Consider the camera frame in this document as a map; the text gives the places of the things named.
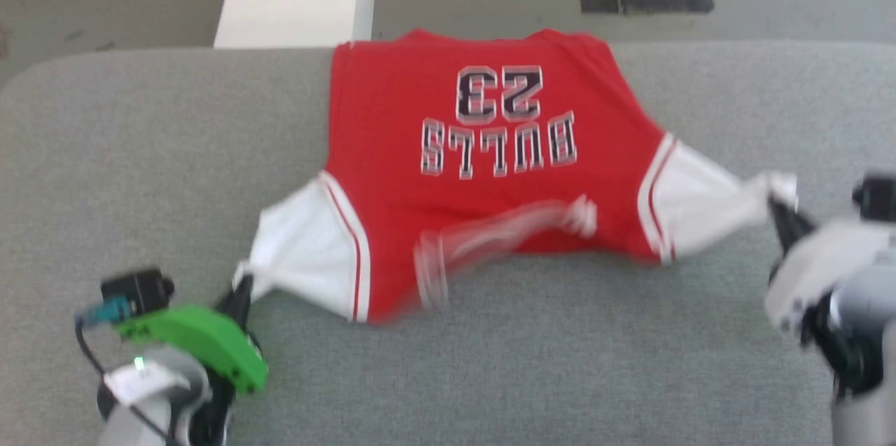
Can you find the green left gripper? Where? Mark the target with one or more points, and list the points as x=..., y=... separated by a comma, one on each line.
x=203, y=341

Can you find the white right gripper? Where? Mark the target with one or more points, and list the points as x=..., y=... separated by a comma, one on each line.
x=819, y=264

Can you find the red and white Bulls jersey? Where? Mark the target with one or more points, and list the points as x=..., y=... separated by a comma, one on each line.
x=490, y=173

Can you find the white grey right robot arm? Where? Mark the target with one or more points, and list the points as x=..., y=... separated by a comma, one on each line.
x=864, y=348

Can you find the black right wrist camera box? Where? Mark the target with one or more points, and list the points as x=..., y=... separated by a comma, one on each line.
x=878, y=197

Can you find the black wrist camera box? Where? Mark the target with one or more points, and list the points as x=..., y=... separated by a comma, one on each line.
x=878, y=197
x=136, y=288

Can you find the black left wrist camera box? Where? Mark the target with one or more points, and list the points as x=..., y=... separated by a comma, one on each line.
x=136, y=288

